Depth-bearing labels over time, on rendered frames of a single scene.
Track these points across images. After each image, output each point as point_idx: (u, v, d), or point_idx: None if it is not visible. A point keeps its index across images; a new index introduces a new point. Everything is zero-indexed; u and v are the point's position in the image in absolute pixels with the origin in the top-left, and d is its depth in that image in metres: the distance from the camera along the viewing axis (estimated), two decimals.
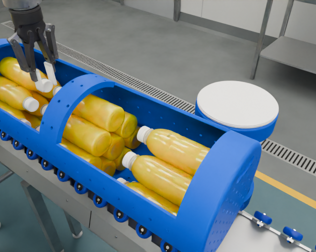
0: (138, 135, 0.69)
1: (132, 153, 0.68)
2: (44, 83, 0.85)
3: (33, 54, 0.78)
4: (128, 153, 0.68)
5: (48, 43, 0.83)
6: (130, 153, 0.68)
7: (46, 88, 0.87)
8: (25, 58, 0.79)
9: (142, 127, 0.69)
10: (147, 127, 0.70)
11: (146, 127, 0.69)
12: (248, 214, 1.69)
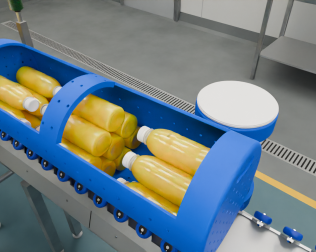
0: (138, 135, 0.69)
1: (132, 153, 0.68)
2: None
3: None
4: (128, 153, 0.68)
5: None
6: (130, 153, 0.68)
7: None
8: None
9: (142, 127, 0.69)
10: (147, 127, 0.70)
11: (146, 127, 0.69)
12: (248, 214, 1.69)
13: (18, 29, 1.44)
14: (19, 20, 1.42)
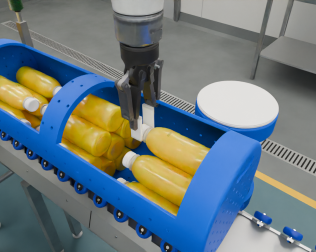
0: None
1: (132, 153, 0.68)
2: None
3: (140, 99, 0.61)
4: (128, 153, 0.68)
5: None
6: (130, 153, 0.68)
7: None
8: None
9: (141, 125, 0.69)
10: (146, 125, 0.69)
11: (146, 125, 0.69)
12: (248, 214, 1.69)
13: (18, 29, 1.44)
14: (19, 20, 1.42)
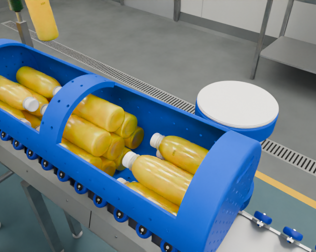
0: None
1: (132, 153, 0.68)
2: None
3: None
4: (128, 153, 0.68)
5: None
6: (130, 153, 0.68)
7: None
8: None
9: None
10: None
11: None
12: (248, 214, 1.69)
13: (18, 29, 1.44)
14: (19, 20, 1.42)
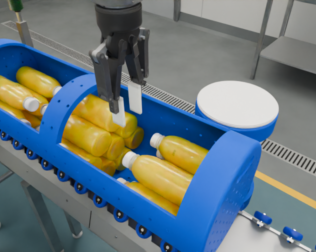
0: None
1: (132, 153, 0.68)
2: None
3: (120, 75, 0.52)
4: (128, 153, 0.68)
5: None
6: (130, 153, 0.68)
7: None
8: None
9: None
10: None
11: None
12: (248, 214, 1.69)
13: (18, 29, 1.44)
14: (19, 20, 1.42)
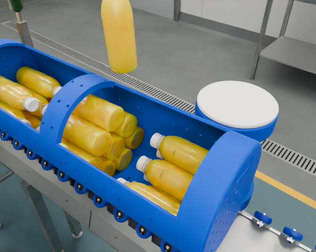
0: None
1: None
2: None
3: None
4: None
5: None
6: None
7: None
8: None
9: None
10: None
11: None
12: (248, 214, 1.69)
13: (18, 29, 1.44)
14: (19, 20, 1.42)
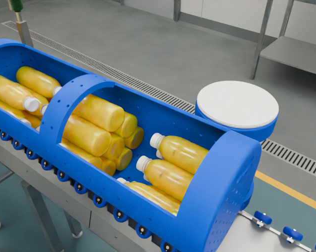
0: None
1: None
2: None
3: None
4: None
5: None
6: None
7: None
8: None
9: None
10: None
11: None
12: (248, 214, 1.69)
13: (18, 29, 1.44)
14: (19, 20, 1.42)
